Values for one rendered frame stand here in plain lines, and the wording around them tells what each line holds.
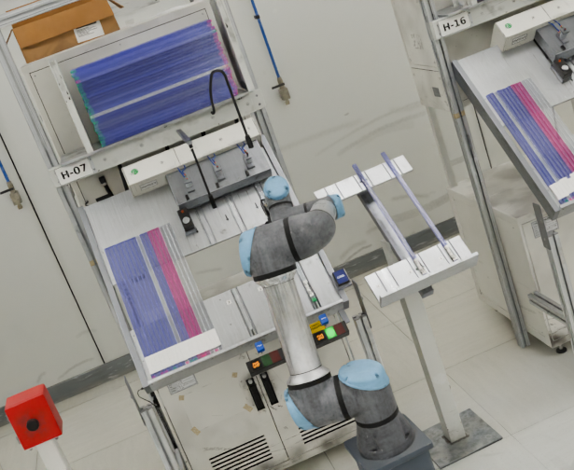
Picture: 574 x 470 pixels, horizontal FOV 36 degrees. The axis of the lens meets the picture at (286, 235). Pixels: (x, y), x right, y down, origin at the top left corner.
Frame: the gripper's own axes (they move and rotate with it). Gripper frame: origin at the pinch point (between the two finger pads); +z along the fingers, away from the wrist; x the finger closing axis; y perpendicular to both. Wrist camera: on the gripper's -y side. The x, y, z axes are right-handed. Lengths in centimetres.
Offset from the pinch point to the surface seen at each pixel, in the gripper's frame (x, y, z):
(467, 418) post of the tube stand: -41, -81, 50
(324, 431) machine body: 9, -64, 52
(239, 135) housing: -1.0, 36.7, 0.4
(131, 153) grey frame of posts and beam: 36, 45, 0
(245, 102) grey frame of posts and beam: -7.8, 46.7, -1.6
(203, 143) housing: 11.6, 39.4, 0.9
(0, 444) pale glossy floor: 152, 4, 178
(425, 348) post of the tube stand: -31, -54, 19
